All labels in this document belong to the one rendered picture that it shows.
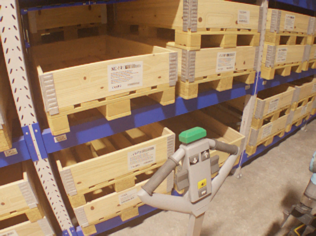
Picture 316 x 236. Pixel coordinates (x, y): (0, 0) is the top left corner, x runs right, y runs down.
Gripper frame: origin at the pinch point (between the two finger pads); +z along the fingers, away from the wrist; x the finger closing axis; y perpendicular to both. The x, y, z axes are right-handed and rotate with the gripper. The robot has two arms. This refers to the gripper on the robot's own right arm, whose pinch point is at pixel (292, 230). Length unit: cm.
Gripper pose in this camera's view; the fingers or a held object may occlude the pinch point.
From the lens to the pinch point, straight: 139.7
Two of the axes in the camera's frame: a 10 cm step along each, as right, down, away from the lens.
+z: -3.1, 9.4, 1.7
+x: -4.7, -3.0, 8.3
